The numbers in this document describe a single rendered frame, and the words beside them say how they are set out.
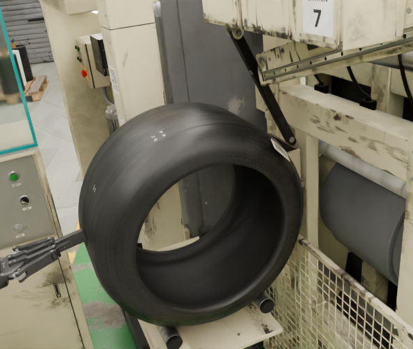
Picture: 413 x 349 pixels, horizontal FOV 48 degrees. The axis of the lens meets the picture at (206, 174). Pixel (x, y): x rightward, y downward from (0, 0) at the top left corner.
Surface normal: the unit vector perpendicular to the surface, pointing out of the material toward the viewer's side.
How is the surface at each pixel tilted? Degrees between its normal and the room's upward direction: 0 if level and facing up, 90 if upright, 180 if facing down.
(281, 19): 90
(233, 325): 0
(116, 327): 0
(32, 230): 90
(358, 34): 90
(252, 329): 0
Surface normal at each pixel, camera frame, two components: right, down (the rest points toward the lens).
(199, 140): 0.18, -0.41
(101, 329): -0.10, -0.90
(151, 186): 0.28, 0.25
